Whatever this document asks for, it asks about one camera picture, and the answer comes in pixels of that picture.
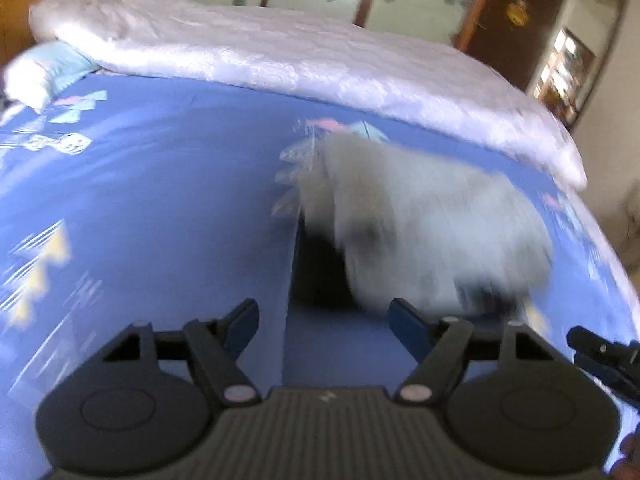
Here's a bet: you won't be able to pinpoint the person's right hand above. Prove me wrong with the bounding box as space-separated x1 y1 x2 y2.
611 431 640 480

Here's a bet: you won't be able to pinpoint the gold door ornament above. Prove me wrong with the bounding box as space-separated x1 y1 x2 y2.
506 0 531 26

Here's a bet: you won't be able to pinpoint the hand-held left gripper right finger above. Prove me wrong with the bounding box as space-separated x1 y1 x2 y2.
389 297 557 406

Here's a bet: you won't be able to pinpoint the dark brown door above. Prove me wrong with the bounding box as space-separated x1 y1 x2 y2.
465 0 572 92

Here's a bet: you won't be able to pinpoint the blue printed bedsheet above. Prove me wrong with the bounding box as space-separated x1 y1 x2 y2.
0 72 640 480

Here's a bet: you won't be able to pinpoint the black folded garment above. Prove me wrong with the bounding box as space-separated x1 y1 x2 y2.
292 230 362 309

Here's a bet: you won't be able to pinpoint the light blue pillow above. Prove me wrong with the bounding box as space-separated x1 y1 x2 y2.
2 41 102 114

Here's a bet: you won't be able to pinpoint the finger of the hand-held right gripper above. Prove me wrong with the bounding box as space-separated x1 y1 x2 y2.
574 354 640 403
567 326 640 361

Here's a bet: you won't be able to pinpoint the light grey pants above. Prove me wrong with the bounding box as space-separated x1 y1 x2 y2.
299 132 556 318

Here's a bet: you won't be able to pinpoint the wooden headboard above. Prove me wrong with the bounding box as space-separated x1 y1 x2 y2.
0 0 137 67

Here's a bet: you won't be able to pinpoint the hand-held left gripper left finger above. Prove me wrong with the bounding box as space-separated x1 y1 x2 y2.
102 298 263 406

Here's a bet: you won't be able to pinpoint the white quilt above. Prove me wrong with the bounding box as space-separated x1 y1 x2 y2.
29 0 589 192

